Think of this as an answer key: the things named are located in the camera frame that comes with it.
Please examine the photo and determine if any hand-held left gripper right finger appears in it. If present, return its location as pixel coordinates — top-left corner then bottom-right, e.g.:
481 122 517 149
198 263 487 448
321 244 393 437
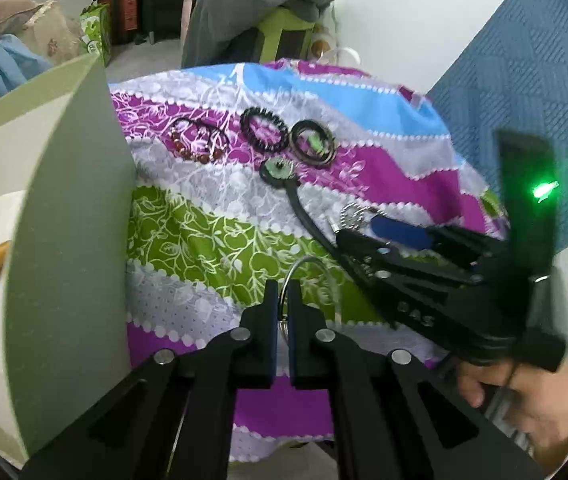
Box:
288 280 547 480

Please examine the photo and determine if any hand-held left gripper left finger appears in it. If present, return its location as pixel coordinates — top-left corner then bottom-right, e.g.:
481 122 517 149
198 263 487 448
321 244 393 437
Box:
19 280 281 480

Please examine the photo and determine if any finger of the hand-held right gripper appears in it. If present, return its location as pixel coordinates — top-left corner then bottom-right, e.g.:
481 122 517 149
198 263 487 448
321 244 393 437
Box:
371 215 509 266
336 229 487 291

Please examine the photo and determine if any silver chain necklace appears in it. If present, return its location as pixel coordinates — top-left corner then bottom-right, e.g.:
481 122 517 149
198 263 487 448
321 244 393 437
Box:
331 202 379 233

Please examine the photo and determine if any dark patterned bangle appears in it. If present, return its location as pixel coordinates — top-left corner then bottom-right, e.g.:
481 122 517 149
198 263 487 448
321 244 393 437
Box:
290 120 336 167

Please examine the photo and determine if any jade pendant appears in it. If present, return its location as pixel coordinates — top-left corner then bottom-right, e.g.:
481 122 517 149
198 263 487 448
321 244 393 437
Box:
259 156 345 261

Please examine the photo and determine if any black spiral hair tie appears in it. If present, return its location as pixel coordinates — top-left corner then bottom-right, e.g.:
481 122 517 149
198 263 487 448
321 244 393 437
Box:
240 106 289 152

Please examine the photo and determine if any red bead bracelet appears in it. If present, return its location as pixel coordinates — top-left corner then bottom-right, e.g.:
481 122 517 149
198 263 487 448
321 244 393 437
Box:
168 117 232 163

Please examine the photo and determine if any grey-green cardboard box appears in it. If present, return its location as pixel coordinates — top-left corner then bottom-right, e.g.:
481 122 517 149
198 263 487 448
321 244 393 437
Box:
0 52 137 463

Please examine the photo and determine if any person's right hand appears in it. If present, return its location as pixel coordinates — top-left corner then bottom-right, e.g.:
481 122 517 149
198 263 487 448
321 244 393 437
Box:
456 357 568 466

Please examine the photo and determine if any colourful patterned cloth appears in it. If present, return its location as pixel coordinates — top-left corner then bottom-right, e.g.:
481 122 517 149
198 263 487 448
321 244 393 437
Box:
106 59 509 463

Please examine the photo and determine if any white plastic bag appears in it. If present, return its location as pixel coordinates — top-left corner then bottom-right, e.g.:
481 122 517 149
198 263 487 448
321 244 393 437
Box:
321 47 362 66

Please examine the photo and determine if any fruit print cloth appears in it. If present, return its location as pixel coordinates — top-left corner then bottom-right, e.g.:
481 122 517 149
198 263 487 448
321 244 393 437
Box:
314 7 339 63

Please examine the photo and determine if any blue textured cushion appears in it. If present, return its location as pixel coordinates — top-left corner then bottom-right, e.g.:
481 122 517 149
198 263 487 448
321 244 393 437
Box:
426 0 568 256

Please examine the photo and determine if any green chair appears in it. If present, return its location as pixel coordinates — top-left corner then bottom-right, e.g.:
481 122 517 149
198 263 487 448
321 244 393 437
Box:
256 10 317 63

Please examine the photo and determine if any grey hoodie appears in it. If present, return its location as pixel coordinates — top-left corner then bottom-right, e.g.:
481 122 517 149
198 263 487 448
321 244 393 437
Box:
181 0 335 68

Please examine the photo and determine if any pink quilt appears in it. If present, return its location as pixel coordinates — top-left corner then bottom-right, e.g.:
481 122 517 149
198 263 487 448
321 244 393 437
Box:
180 0 202 41

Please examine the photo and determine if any black suitcase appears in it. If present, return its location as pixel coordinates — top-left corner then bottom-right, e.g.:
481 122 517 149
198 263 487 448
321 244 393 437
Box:
139 0 185 43

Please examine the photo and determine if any red suitcase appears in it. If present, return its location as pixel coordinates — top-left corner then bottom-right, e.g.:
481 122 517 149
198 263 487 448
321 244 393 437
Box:
109 0 142 45

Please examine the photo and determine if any green printed bag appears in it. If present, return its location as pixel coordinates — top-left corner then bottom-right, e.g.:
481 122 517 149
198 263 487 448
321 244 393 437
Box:
80 2 112 66

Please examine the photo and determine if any beige pink pillow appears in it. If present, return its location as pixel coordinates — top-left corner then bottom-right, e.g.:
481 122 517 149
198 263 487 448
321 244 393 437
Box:
0 0 82 68

